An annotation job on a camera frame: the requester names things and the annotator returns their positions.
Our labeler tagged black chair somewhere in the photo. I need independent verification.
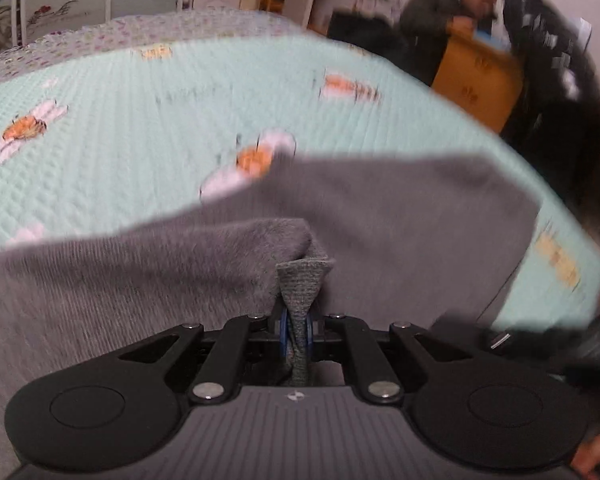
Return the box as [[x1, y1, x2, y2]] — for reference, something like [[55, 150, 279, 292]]
[[327, 7, 406, 61]]

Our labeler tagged black shiny puffer jacket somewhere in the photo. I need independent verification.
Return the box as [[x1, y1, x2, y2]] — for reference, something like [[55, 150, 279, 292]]
[[500, 0, 600, 196]]

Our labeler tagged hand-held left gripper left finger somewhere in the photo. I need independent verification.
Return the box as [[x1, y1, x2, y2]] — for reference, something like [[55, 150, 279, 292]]
[[118, 310, 288, 406]]

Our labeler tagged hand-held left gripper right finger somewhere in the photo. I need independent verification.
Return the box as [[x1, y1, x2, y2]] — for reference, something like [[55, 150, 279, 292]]
[[304, 313, 473, 406]]

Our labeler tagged yellow wooden desk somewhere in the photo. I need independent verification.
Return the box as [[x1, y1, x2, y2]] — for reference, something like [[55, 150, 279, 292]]
[[432, 30, 526, 133]]

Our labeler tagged bee print quilted bedspread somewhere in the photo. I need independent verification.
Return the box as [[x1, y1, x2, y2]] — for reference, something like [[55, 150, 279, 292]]
[[0, 35, 600, 331]]

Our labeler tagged glass door wardrobe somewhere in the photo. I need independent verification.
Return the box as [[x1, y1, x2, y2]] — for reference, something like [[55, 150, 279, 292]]
[[0, 0, 196, 61]]

